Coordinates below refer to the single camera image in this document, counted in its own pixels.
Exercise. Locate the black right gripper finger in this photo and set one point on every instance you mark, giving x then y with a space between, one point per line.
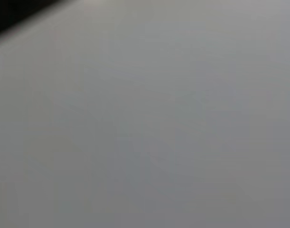
9 12

